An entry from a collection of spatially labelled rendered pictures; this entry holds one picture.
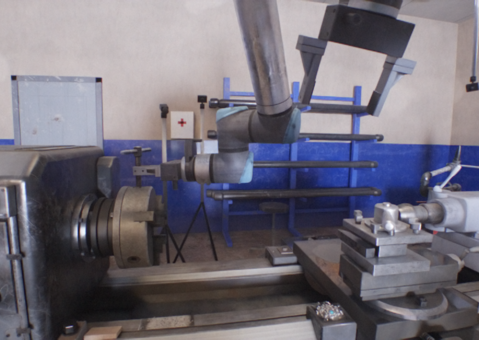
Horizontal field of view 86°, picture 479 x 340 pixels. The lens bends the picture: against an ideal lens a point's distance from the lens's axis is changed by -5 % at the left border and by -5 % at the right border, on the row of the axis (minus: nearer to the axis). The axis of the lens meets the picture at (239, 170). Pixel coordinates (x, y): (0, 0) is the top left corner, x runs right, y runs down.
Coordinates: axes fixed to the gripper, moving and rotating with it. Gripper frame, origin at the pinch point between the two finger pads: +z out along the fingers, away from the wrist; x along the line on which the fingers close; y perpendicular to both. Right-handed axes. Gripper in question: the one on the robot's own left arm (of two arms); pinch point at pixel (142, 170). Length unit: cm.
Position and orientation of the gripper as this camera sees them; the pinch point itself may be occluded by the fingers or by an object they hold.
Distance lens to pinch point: 87.5
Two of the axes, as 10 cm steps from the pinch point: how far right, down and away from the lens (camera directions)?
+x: 0.8, -1.2, 9.9
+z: -10.0, 0.2, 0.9
